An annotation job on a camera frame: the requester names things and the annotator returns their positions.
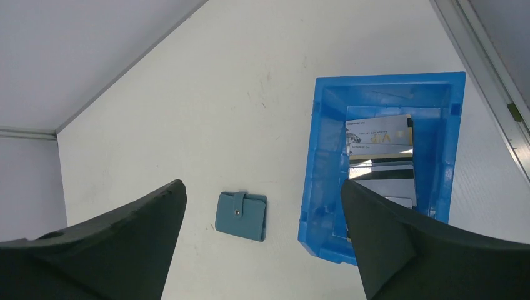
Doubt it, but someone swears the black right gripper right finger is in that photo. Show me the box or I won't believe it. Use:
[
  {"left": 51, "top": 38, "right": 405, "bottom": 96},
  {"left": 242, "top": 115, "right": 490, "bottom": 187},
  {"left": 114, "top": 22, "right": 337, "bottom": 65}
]
[{"left": 341, "top": 180, "right": 529, "bottom": 299}]

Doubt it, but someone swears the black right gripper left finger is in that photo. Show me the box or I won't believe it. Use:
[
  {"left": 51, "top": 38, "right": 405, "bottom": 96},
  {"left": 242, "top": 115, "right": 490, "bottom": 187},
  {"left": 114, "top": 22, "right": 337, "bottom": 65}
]
[{"left": 1, "top": 179, "right": 187, "bottom": 299}]

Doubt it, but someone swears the white card with black stripe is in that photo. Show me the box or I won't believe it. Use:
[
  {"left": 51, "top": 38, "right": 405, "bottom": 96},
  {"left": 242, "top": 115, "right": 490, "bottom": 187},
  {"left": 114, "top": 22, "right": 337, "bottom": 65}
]
[{"left": 349, "top": 165, "right": 418, "bottom": 209}]

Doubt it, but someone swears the teal leather card holder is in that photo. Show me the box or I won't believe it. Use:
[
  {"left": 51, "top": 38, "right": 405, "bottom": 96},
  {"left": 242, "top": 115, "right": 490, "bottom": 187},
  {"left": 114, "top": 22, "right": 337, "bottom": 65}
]
[{"left": 214, "top": 191, "right": 268, "bottom": 242}]

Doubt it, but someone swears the blue plastic bin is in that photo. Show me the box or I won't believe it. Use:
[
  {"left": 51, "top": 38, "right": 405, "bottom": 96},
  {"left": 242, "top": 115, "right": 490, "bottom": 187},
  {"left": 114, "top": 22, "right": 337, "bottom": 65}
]
[{"left": 297, "top": 71, "right": 466, "bottom": 265}]

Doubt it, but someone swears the white VIP card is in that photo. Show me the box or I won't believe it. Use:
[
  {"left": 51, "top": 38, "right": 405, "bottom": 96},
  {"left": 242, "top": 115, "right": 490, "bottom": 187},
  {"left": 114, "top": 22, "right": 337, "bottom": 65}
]
[{"left": 345, "top": 114, "right": 413, "bottom": 156}]

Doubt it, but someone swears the aluminium frame rail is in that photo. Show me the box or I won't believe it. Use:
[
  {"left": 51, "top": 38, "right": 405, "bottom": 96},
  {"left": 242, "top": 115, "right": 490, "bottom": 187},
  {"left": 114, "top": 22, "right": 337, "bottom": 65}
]
[{"left": 431, "top": 1, "right": 529, "bottom": 181}]

